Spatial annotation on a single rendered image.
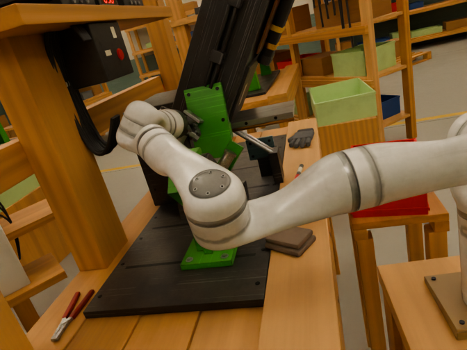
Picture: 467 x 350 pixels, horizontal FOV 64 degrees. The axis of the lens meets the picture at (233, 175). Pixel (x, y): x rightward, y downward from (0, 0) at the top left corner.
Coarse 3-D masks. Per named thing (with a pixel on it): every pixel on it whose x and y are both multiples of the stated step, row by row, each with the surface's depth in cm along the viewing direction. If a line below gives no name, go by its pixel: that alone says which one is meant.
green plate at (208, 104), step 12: (216, 84) 106; (192, 96) 108; (204, 96) 108; (216, 96) 107; (192, 108) 109; (204, 108) 108; (216, 108) 107; (204, 120) 109; (216, 120) 108; (228, 120) 107; (204, 132) 109; (216, 132) 109; (228, 132) 108; (204, 144) 110; (216, 144) 109; (216, 156) 110
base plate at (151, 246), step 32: (256, 160) 150; (256, 192) 122; (160, 224) 118; (128, 256) 104; (160, 256) 100; (256, 256) 89; (128, 288) 90; (160, 288) 87; (192, 288) 84; (224, 288) 81; (256, 288) 78
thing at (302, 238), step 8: (280, 232) 91; (288, 232) 90; (296, 232) 89; (304, 232) 88; (312, 232) 89; (272, 240) 89; (280, 240) 88; (288, 240) 87; (296, 240) 86; (304, 240) 86; (312, 240) 88; (272, 248) 89; (280, 248) 88; (288, 248) 87; (296, 248) 85; (304, 248) 86; (296, 256) 85
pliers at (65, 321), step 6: (78, 294) 94; (90, 294) 93; (72, 300) 92; (84, 300) 91; (72, 306) 90; (78, 306) 89; (66, 312) 88; (72, 312) 87; (78, 312) 88; (66, 318) 87; (72, 318) 86; (60, 324) 85; (66, 324) 84; (60, 330) 83; (54, 336) 81
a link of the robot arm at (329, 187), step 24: (312, 168) 55; (336, 168) 52; (288, 192) 56; (312, 192) 53; (336, 192) 52; (240, 216) 52; (264, 216) 56; (288, 216) 54; (312, 216) 53; (216, 240) 53; (240, 240) 54
